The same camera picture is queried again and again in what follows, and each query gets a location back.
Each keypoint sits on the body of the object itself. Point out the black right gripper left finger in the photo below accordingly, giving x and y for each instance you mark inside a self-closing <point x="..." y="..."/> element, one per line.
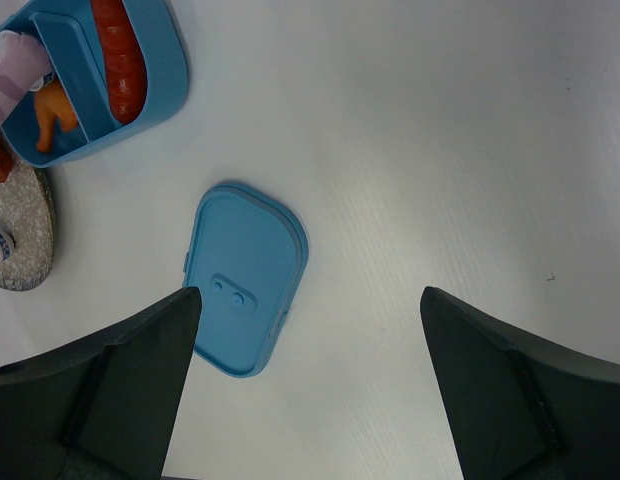
<point x="103" y="406"/>

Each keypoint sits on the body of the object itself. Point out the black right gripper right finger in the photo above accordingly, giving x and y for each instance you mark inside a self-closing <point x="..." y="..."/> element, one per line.
<point x="520" y="406"/>

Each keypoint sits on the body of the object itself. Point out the blue lunch box lid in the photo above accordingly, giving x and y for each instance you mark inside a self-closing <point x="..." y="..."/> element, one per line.
<point x="247" y="255"/>

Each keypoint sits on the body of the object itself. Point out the orange chicken wing piece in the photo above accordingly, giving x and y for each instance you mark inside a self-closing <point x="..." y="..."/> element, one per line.
<point x="52" y="106"/>

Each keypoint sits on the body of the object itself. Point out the red sausage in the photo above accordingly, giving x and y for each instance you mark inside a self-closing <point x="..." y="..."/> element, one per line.
<point x="125" y="69"/>

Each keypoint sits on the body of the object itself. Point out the pink metal tongs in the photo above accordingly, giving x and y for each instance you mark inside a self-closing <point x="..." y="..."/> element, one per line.
<point x="23" y="62"/>

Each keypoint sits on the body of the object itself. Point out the blue lunch box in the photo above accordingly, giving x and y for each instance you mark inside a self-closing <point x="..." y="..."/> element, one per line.
<point x="68" y="31"/>

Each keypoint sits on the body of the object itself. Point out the small white rice cup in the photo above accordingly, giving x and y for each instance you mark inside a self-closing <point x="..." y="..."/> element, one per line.
<point x="43" y="81"/>

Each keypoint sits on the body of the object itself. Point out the speckled ceramic plate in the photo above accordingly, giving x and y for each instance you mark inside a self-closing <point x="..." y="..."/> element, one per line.
<point x="27" y="214"/>

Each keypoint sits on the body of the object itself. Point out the dark red chicken drumstick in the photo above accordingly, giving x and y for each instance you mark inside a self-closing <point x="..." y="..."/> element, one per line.
<point x="0" y="160"/>

